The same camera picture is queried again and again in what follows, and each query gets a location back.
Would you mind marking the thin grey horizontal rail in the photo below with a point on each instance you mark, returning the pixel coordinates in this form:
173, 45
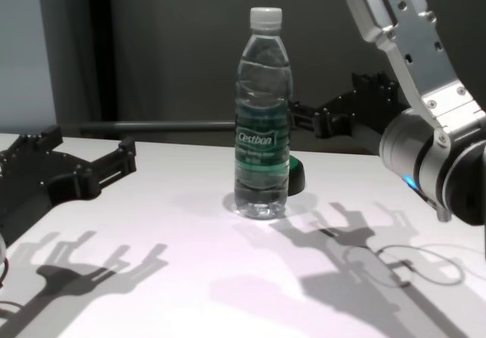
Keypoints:
159, 126

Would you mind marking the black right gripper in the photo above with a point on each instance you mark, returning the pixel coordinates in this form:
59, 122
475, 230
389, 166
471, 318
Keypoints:
364, 114

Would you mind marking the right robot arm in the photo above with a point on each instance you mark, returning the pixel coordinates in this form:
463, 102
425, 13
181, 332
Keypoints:
448, 163

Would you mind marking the grey vertical frame post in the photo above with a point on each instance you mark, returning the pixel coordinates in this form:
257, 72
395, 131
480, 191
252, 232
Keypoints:
104, 49

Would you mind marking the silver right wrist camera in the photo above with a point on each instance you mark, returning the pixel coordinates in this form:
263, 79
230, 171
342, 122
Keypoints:
410, 42

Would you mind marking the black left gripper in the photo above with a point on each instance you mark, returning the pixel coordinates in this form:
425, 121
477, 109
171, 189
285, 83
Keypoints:
34, 178

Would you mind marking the green black push button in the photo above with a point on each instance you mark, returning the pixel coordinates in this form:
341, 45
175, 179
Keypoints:
298, 178

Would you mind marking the clear water bottle green label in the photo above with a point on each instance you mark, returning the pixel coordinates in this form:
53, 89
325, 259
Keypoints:
262, 125

